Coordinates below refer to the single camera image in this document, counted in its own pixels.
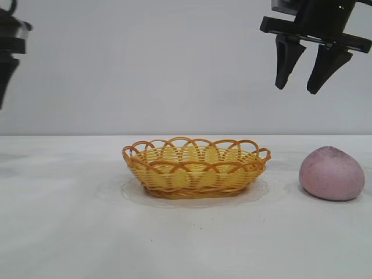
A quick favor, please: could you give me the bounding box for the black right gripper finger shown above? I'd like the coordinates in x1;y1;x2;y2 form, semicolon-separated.
274;34;307;90
306;45;353;95

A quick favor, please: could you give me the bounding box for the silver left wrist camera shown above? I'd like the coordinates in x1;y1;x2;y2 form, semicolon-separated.
13;20;34;40

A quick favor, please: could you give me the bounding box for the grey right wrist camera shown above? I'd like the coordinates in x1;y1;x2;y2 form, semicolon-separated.
270;0;300;13

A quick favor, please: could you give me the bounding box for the yellow woven wicker basket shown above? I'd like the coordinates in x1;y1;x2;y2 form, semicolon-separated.
122;137;272;201

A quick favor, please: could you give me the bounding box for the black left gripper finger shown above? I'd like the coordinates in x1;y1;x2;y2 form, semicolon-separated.
0;56;20;110

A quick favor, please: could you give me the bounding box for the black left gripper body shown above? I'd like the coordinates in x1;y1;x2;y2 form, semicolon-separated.
0;8;27;58

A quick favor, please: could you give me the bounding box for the pink peach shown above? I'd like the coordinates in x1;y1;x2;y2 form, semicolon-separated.
298;146;365;202

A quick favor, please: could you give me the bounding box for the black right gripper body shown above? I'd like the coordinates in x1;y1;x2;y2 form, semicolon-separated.
259;0;372;54

